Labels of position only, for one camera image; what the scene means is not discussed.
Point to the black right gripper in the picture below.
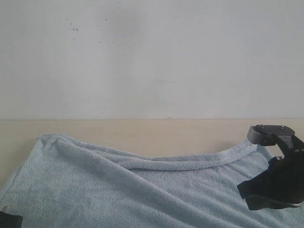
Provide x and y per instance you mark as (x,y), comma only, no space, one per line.
(283,185)

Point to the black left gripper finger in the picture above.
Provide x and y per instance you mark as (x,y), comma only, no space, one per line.
(10,221)

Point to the light blue terry towel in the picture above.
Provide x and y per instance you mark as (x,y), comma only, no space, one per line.
(65,183)

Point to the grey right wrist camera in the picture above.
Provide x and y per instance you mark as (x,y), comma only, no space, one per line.
(265,134)

